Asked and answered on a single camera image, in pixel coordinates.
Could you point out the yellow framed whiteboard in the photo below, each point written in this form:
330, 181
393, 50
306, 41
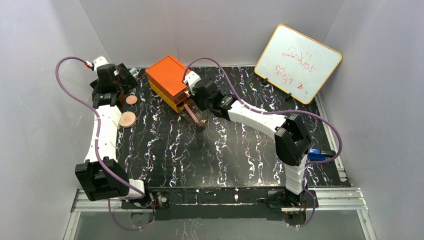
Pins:
297, 64

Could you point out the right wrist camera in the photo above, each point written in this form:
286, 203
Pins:
191, 79

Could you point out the aluminium rail frame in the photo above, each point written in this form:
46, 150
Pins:
225, 213

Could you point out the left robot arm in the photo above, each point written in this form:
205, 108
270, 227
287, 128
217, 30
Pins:
100, 174

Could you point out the orange drawer organizer box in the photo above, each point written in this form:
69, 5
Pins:
166, 79

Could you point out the clear plastic drawer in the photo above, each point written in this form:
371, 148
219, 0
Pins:
201, 115

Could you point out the blue black stapler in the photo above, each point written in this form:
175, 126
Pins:
316, 154

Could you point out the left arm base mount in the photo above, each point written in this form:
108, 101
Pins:
145, 200

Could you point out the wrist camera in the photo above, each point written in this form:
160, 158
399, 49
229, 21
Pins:
191, 79
99, 61

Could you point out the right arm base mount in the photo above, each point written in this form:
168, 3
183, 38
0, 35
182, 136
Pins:
283, 198

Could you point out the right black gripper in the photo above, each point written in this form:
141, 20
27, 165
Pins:
195, 91

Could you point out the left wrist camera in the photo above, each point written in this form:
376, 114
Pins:
99, 61

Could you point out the pink lipstick box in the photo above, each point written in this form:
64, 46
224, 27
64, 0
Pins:
191, 114

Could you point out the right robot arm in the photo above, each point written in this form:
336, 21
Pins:
163, 148

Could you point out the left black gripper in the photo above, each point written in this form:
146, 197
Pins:
125, 78

